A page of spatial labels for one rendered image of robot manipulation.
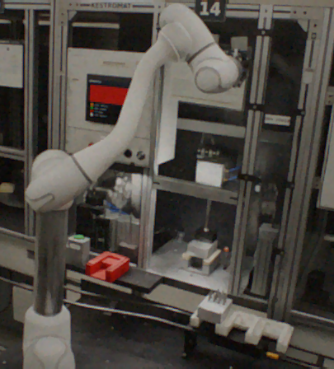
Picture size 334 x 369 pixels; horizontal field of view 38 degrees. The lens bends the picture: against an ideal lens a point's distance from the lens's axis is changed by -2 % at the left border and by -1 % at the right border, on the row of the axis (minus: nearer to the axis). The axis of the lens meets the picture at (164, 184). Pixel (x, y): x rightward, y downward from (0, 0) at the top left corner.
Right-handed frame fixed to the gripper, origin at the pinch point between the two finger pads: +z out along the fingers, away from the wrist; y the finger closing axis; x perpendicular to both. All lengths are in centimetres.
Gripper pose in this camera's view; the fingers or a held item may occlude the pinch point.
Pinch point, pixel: (246, 64)
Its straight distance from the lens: 174.3
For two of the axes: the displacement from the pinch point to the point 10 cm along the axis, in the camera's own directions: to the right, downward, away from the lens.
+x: 9.1, 1.0, -4.1
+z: 4.2, -3.1, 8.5
